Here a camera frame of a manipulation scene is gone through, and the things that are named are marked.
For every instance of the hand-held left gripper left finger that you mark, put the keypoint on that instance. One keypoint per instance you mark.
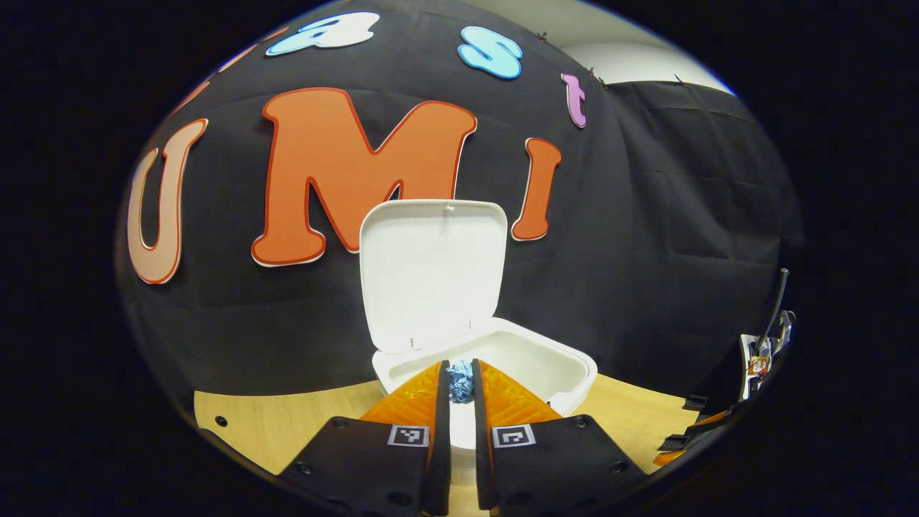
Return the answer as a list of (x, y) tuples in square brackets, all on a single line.
[(441, 445)]

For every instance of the wooden desktop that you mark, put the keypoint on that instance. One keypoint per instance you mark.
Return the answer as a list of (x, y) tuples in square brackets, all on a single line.
[(287, 424)]

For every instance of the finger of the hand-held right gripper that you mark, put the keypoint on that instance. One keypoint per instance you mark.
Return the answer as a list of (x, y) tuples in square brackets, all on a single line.
[(707, 416), (675, 449)]

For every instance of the black backdrop cloth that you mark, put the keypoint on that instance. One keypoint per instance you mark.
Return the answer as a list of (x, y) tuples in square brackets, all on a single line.
[(632, 251)]

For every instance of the white desktop garbage bin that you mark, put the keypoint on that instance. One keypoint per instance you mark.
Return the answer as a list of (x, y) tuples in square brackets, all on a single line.
[(431, 273)]

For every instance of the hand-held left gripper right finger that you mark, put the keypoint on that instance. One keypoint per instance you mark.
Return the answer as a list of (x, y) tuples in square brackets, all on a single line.
[(482, 445)]

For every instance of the blue paper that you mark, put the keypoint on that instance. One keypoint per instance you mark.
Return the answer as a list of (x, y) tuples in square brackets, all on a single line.
[(460, 380)]

